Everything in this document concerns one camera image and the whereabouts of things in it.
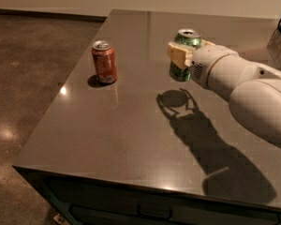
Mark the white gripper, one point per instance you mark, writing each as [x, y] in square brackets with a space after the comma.
[205, 62]

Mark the green soda can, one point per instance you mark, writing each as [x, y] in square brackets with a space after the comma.
[189, 37]

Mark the red soda can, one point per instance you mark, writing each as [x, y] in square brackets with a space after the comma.
[104, 60]

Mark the dark cabinet under table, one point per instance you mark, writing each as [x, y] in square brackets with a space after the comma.
[86, 201]

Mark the clear plastic bag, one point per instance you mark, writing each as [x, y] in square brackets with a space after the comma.
[274, 49]

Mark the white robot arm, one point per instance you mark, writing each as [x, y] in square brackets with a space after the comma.
[253, 90]

